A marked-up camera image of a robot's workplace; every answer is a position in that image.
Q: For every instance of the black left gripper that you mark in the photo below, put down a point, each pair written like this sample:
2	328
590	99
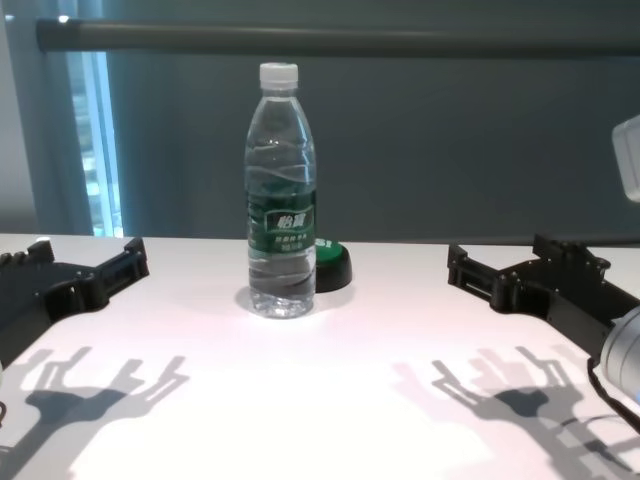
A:
35	295

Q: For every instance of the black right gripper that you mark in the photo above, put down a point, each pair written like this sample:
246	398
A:
565	300

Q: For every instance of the clear water bottle green label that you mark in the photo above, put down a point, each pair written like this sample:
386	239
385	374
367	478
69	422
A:
281	200

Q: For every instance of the right robot arm silver black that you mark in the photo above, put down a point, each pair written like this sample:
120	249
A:
622	350

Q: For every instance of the window glass strip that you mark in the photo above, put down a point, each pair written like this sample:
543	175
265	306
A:
95	145

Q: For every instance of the green button black base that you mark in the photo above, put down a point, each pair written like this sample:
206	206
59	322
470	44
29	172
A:
334	267

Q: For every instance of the thick grey metal handrail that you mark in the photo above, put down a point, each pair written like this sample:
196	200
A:
350	37

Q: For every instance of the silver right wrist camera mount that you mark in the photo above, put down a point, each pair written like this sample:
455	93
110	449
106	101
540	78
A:
627	160

